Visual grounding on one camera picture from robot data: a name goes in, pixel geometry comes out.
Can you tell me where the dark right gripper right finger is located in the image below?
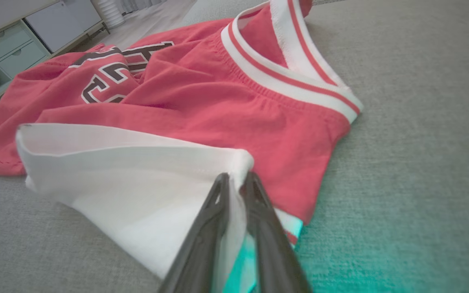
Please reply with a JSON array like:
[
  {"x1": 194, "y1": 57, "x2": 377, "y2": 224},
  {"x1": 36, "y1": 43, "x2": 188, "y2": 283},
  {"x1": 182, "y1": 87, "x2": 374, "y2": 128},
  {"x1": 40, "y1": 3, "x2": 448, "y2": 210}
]
[{"x1": 241, "y1": 171, "x2": 312, "y2": 293}]

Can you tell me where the red and white basketball jersey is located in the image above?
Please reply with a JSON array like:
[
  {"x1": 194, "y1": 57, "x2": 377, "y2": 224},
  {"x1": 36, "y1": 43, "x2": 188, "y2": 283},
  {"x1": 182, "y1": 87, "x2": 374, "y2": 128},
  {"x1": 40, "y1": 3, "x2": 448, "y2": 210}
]
[{"x1": 0, "y1": 0, "x2": 364, "y2": 293}]

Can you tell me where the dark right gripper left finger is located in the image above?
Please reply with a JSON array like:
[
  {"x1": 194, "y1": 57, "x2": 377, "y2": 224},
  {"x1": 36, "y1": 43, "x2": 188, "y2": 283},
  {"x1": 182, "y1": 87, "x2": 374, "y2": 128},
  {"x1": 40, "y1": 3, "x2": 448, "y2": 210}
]
[{"x1": 157, "y1": 173, "x2": 233, "y2": 293}]

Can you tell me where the white ribbed plant pot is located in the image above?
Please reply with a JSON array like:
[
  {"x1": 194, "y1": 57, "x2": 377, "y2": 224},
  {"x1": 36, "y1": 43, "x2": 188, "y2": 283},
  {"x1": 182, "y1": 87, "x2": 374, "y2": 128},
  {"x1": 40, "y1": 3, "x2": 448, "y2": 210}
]
[{"x1": 96, "y1": 0, "x2": 126, "y2": 30}]

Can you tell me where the grey and white TV cabinet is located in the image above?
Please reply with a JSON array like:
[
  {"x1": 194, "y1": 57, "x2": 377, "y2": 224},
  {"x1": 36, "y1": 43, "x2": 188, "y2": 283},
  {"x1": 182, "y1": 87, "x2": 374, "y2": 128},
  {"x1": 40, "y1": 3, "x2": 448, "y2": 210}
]
[{"x1": 0, "y1": 0, "x2": 109, "y2": 118}]

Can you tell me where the grey pleated curtain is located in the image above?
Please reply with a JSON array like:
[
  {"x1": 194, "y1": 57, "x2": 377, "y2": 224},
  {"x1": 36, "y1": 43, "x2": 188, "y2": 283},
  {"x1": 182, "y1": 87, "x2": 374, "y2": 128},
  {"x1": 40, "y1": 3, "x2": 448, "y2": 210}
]
[{"x1": 118, "y1": 0, "x2": 168, "y2": 15}]

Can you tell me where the large grey fabric sofa ottoman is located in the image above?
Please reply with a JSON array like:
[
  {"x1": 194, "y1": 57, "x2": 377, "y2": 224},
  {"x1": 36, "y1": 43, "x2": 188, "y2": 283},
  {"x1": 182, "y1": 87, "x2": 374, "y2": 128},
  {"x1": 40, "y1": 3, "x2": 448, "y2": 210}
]
[{"x1": 0, "y1": 0, "x2": 469, "y2": 293}]

